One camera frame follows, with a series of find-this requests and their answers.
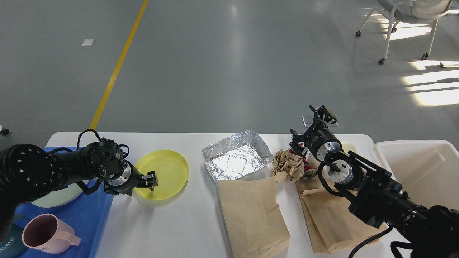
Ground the white office chair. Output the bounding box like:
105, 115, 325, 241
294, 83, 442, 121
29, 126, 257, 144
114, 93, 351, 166
355, 0, 452, 65

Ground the aluminium foil tray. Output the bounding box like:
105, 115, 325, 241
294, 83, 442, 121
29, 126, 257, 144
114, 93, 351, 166
202, 130, 273, 183

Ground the white paper cup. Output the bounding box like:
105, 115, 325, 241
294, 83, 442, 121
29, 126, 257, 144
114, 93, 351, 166
341, 142, 358, 154

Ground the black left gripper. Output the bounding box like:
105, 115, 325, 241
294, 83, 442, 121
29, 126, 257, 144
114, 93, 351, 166
105, 160, 158, 196

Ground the yellow plastic plate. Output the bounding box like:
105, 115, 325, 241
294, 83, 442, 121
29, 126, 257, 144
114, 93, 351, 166
134, 150, 189, 201

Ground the pale green plate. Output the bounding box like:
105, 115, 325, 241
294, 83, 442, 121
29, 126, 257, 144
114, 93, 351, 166
32, 183, 82, 209

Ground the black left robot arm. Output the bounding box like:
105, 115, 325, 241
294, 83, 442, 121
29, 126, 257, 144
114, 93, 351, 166
0, 129, 158, 240

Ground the brown paper bag right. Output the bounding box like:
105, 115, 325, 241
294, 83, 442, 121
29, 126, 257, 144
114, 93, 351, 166
295, 178, 388, 254

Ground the crumpled brown paper ball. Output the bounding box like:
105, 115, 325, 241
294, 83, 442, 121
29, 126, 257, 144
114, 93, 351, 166
272, 150, 305, 182

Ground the white plastic bin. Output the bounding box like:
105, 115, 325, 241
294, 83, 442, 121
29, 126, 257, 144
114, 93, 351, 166
374, 139, 459, 209

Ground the flat brown paper bag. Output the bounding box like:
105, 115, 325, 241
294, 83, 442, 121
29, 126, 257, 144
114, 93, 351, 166
218, 177, 291, 258

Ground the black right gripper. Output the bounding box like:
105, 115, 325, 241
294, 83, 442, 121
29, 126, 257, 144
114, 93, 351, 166
289, 105, 342, 162

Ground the chair caster leg left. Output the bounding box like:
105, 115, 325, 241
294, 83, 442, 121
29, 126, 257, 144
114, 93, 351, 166
0, 125, 10, 136

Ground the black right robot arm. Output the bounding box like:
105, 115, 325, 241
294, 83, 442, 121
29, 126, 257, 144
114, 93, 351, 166
289, 106, 459, 258

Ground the crushed red can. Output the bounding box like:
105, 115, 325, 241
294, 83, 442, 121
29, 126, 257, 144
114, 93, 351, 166
288, 142, 317, 180

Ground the teal mug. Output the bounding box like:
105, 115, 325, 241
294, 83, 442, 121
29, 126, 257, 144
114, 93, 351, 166
0, 213, 30, 258

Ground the pink mug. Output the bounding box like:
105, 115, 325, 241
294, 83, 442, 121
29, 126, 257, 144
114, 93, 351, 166
22, 213, 81, 254

